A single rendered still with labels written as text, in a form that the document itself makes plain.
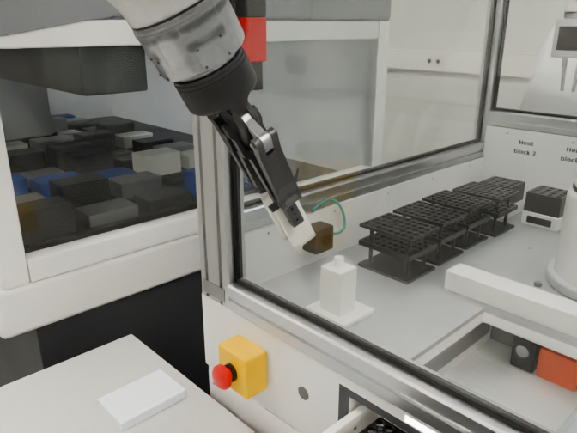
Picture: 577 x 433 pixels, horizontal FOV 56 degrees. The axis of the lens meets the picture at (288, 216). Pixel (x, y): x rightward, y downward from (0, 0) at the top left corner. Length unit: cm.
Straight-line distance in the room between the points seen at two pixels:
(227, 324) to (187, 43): 56
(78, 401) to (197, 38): 75
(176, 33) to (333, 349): 46
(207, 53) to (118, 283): 86
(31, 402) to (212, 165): 54
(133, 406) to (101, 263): 37
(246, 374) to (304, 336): 13
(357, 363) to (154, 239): 69
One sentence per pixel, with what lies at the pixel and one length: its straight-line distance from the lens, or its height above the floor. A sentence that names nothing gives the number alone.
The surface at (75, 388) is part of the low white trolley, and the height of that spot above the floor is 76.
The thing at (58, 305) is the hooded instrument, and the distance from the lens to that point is 124.
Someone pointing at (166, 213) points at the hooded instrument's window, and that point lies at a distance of 131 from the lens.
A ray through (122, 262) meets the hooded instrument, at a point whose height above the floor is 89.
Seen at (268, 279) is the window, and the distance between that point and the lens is 84.
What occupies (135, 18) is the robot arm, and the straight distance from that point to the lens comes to 50.
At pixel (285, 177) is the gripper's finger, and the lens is 55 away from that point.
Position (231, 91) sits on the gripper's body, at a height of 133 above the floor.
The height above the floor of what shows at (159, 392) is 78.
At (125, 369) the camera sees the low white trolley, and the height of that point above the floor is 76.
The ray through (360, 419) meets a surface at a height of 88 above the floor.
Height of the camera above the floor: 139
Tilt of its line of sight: 19 degrees down
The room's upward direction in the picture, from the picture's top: straight up
